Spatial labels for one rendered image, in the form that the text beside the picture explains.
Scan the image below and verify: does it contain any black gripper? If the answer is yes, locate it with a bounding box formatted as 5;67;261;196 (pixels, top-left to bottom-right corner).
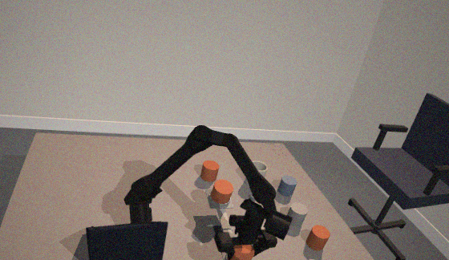
214;219;277;260

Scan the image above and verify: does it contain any orange cylinder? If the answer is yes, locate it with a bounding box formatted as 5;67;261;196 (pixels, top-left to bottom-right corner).
200;160;219;182
306;225;330;251
231;245;254;260
210;179;233;204

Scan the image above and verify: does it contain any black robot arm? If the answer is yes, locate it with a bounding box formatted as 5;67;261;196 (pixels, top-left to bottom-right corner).
124;125;293;240

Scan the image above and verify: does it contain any blue cylinder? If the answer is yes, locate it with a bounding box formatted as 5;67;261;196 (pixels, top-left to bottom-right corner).
278;176;297;197

